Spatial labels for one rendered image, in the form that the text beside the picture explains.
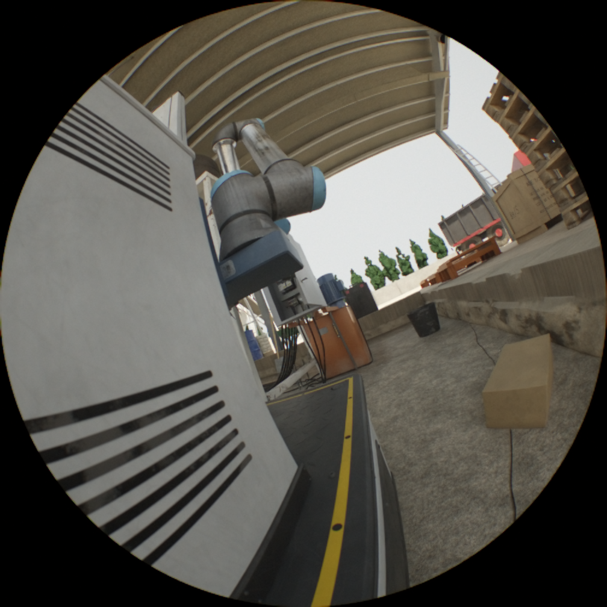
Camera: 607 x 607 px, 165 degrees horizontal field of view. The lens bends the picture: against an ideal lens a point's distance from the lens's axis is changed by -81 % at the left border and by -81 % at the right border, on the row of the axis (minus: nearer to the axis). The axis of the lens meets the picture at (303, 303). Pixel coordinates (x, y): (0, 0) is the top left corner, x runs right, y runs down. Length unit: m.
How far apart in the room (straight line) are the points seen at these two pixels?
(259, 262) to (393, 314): 3.41
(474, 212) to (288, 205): 8.84
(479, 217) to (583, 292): 8.49
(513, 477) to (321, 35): 5.66
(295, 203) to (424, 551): 0.88
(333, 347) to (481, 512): 1.87
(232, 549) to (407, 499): 0.51
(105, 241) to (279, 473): 0.24
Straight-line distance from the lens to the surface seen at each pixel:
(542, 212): 3.18
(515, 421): 0.71
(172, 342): 0.16
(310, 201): 0.63
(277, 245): 0.44
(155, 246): 0.19
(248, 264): 0.46
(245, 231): 0.48
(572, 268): 0.90
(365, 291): 3.98
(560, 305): 0.98
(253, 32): 4.80
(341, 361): 2.10
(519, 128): 1.78
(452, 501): 0.59
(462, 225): 9.29
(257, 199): 0.58
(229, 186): 0.60
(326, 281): 2.30
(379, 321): 3.75
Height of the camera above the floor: 0.49
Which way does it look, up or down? 8 degrees up
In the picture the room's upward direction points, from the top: 23 degrees counter-clockwise
